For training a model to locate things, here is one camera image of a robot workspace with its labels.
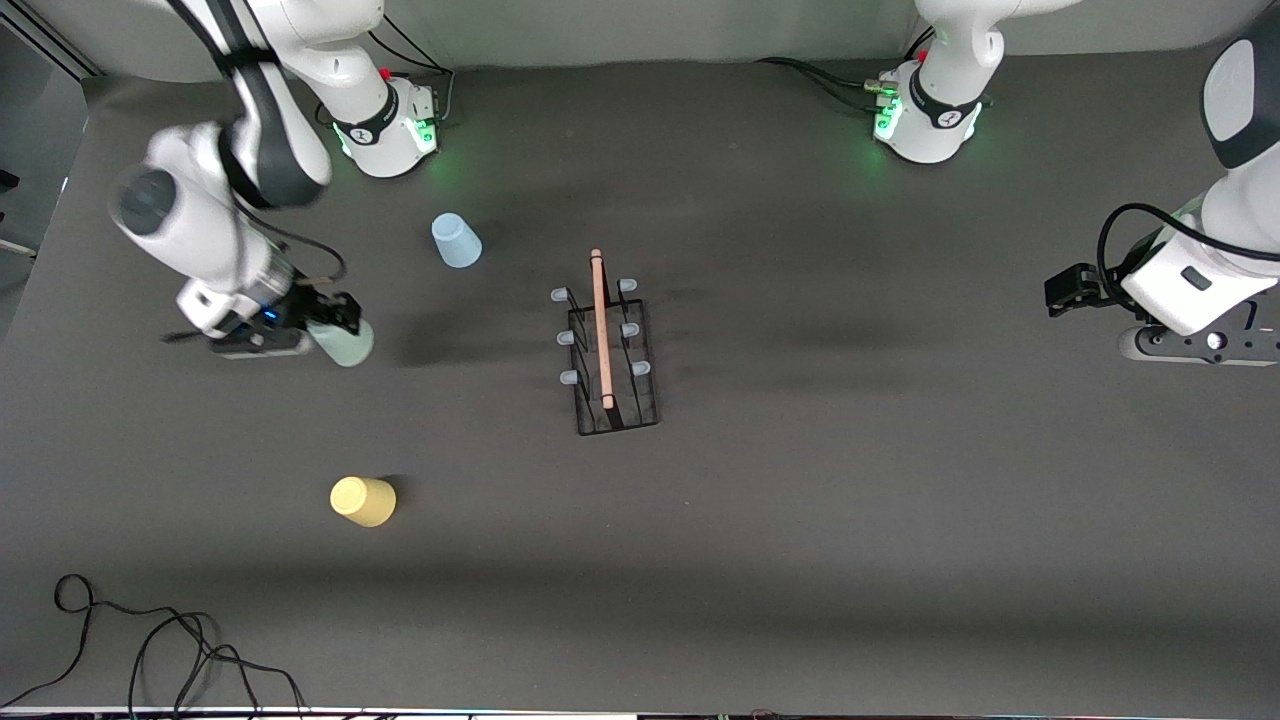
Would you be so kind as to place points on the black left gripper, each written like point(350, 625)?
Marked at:
point(1098, 288)

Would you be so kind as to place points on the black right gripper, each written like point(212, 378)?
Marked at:
point(318, 309)

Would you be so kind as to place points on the pale green plastic cup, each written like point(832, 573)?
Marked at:
point(348, 347)

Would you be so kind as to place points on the yellow plastic cup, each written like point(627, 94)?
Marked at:
point(362, 501)

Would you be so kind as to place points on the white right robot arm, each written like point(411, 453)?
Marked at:
point(200, 230)

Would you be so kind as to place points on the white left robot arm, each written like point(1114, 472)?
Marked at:
point(940, 130)

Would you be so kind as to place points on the light blue plastic cup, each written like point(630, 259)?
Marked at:
point(457, 242)

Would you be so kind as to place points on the dark grey table mat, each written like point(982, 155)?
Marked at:
point(700, 600)

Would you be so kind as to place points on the black metal rail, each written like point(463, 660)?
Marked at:
point(60, 48)

